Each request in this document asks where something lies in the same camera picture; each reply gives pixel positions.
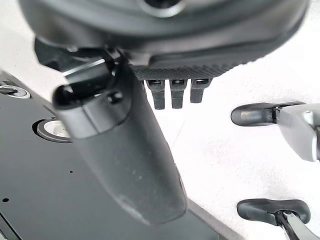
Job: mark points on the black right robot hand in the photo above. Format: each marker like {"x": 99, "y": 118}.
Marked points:
{"x": 130, "y": 155}

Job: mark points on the silver round platform fitting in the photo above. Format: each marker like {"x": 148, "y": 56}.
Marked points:
{"x": 15, "y": 91}
{"x": 51, "y": 130}

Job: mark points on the black metal platform plate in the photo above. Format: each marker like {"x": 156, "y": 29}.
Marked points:
{"x": 50, "y": 187}

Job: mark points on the dark robot foot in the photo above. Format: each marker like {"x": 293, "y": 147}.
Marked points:
{"x": 260, "y": 211}
{"x": 252, "y": 113}

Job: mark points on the silver robot leg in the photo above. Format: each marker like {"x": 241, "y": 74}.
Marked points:
{"x": 297, "y": 132}
{"x": 295, "y": 228}

